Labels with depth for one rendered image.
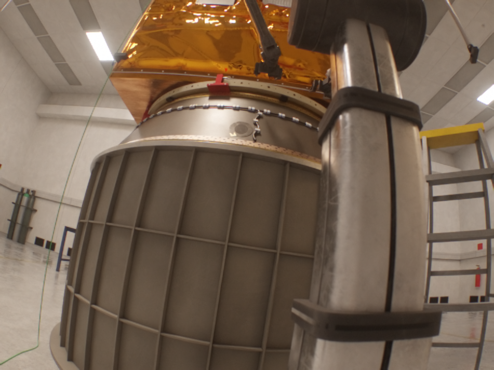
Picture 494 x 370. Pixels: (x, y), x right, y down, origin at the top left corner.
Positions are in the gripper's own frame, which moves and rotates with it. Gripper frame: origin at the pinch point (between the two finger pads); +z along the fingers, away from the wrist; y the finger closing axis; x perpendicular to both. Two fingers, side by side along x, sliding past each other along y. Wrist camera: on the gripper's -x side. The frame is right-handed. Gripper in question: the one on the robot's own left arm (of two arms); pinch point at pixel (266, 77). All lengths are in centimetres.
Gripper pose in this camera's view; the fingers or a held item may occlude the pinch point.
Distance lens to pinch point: 150.0
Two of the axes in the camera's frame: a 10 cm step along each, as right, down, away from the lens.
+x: -1.6, 9.8, -1.4
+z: -1.0, 1.3, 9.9
